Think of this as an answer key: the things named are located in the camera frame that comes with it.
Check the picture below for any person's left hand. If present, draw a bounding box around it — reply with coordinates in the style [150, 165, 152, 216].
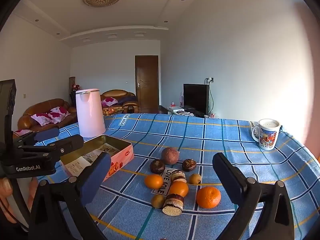
[0, 177, 16, 224]

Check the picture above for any purple passion fruit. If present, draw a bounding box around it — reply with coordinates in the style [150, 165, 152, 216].
[161, 147, 180, 165]

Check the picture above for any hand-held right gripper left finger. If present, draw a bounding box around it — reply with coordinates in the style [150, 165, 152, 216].
[29, 152, 112, 240]

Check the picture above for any low tv stand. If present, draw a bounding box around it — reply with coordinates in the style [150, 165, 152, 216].
[159, 105, 208, 118]

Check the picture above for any purple blanket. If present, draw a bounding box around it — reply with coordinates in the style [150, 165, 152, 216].
[117, 95, 137, 105]

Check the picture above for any printed paper leaflet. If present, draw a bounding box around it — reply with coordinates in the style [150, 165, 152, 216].
[65, 142, 118, 178]

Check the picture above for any blue plaid tablecloth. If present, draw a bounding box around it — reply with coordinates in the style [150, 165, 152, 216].
[15, 113, 320, 240]

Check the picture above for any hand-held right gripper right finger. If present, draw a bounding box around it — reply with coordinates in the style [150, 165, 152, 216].
[212, 152, 295, 240]

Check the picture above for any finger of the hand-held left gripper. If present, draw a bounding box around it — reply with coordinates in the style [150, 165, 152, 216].
[15, 134, 84, 167]
[12, 127, 60, 147]

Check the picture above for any brown leather sofa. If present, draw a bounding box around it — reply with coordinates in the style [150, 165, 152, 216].
[17, 98, 78, 132]

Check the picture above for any brown wooden door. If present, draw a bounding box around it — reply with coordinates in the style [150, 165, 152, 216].
[135, 55, 159, 113]

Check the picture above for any white pink floral cushion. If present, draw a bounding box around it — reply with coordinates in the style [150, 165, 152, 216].
[47, 106, 71, 123]
[101, 97, 118, 108]
[30, 113, 54, 126]

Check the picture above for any dark brown water chestnut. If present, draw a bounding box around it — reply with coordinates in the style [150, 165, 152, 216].
[149, 159, 166, 174]
[182, 158, 198, 172]

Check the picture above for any large orange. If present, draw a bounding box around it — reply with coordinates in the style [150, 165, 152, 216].
[196, 186, 222, 209]

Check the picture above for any chocolate layered cake snack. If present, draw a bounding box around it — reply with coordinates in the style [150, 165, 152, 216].
[171, 170, 187, 183]
[162, 193, 184, 216]

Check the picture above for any pink electric kettle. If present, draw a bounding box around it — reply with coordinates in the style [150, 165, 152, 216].
[75, 88, 106, 138]

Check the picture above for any brown leather armchair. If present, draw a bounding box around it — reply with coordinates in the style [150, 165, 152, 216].
[100, 89, 139, 114]

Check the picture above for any pink tin box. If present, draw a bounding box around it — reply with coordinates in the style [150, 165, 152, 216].
[59, 134, 135, 182]

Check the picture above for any black television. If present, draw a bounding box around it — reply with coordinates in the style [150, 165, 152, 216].
[183, 83, 210, 115]

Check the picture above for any small yellow-brown round fruit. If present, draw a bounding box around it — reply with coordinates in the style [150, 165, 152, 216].
[188, 173, 202, 185]
[151, 194, 165, 209]

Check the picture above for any black power cable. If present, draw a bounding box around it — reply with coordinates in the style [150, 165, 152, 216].
[205, 79, 215, 115]

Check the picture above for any tall brown vase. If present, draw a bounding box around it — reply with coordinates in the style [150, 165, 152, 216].
[69, 77, 76, 105]

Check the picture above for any small orange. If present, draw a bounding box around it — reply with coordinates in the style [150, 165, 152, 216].
[144, 174, 164, 190]
[169, 181, 189, 198]

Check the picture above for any white cartoon print mug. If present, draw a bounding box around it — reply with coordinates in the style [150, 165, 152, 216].
[251, 119, 281, 151]

